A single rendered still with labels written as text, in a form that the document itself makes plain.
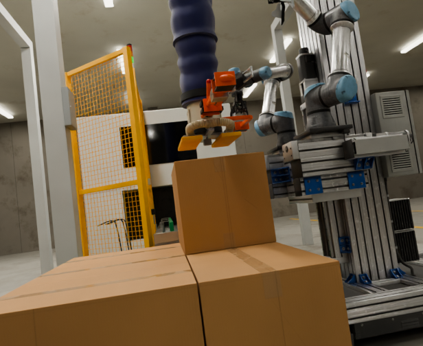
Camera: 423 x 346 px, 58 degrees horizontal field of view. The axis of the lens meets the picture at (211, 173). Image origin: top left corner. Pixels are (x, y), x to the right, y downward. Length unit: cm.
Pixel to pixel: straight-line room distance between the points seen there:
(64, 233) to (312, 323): 225
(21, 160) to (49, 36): 971
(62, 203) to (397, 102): 235
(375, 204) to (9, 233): 1160
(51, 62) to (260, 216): 219
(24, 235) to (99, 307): 1173
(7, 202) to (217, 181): 1150
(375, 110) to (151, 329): 170
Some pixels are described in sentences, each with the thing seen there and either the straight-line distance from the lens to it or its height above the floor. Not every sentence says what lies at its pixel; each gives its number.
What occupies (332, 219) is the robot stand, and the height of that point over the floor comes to 57.
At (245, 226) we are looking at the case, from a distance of 166.
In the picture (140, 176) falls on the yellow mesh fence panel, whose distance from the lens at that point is 305.
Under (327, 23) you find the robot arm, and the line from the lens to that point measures 217.
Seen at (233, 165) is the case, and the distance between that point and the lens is 166.
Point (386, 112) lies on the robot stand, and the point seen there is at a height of 112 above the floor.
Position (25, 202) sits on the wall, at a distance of 1273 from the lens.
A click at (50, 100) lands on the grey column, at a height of 168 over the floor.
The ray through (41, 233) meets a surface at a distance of 534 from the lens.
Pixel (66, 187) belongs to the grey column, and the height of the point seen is 100.
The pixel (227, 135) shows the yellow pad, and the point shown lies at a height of 106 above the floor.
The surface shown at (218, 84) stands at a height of 116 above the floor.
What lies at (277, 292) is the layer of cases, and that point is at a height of 49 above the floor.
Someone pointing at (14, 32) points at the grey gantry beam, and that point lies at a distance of 546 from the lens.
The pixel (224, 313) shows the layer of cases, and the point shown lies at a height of 45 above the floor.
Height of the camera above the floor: 75
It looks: 4 degrees up
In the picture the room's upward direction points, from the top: 7 degrees counter-clockwise
